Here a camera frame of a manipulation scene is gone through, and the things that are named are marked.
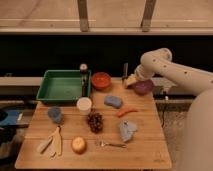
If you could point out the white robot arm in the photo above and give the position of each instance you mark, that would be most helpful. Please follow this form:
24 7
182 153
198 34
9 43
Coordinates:
196 146

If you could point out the yellow apple toy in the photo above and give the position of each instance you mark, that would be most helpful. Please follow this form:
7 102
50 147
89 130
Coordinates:
78 145

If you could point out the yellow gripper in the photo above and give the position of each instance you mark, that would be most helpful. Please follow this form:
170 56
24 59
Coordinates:
130 81

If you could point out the white plastic cup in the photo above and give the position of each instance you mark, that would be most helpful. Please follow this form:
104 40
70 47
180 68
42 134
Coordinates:
84 104

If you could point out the green plastic tray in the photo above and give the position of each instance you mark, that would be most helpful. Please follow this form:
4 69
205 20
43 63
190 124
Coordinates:
62 86

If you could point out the orange carrot toy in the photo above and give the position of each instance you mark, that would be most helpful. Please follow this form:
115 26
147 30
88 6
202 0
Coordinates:
124 111

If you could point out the grey blue cloth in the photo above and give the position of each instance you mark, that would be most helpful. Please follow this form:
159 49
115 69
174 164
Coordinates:
127 130

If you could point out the dark grape bunch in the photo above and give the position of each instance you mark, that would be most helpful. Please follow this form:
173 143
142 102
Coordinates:
95 121

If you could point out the metal fork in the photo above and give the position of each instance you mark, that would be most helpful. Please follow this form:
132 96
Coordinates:
103 143

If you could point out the blue plastic cup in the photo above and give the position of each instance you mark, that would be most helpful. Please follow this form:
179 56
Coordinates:
55 114

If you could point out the blue sponge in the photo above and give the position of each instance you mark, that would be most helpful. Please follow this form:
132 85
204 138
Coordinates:
113 101

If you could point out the blue object at left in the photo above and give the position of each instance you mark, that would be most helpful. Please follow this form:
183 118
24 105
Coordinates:
12 118

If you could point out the purple bowl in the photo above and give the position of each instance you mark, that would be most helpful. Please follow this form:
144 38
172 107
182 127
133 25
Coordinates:
143 87

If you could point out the red bowl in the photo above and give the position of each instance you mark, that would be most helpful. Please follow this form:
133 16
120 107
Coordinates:
101 80

